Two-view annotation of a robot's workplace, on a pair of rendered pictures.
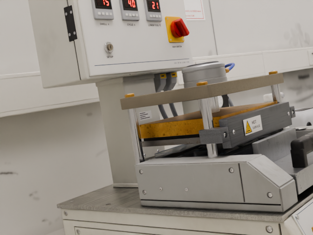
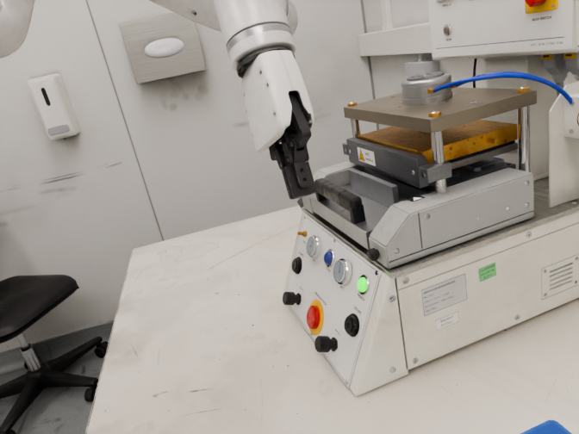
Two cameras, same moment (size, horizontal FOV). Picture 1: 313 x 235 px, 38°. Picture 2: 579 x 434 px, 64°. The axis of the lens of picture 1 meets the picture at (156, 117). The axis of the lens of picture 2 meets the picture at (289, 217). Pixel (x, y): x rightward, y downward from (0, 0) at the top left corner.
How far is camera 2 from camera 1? 1.37 m
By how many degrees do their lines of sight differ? 121
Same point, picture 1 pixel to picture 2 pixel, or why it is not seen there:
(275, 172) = not seen: hidden behind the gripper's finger
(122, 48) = (461, 29)
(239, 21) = not seen: outside the picture
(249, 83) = (378, 118)
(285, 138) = (377, 187)
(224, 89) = (355, 115)
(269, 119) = (385, 162)
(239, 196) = not seen: hidden behind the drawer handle
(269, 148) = (358, 181)
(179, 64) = (540, 46)
